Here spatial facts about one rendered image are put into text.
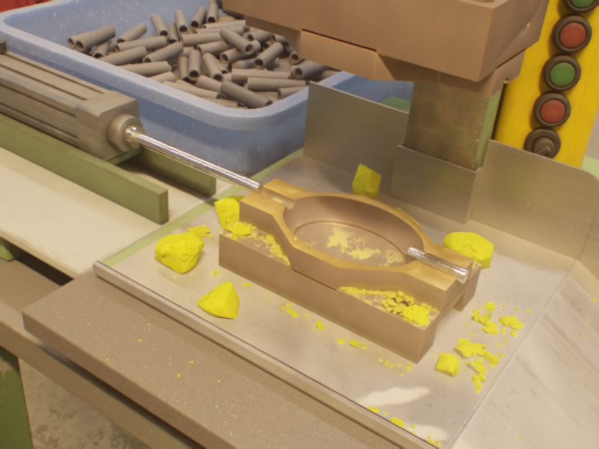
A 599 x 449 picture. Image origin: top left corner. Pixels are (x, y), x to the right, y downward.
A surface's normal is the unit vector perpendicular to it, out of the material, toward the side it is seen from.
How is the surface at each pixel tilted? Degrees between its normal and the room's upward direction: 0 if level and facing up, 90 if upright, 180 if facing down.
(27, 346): 90
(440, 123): 90
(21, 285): 0
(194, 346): 0
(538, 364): 30
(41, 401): 0
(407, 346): 90
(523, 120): 85
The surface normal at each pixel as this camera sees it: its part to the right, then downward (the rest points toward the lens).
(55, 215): 0.07, -0.84
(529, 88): -0.20, 0.43
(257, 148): 0.50, 0.66
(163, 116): -0.58, 0.53
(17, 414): 0.82, 0.36
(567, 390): 0.47, -0.55
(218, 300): -0.37, -0.71
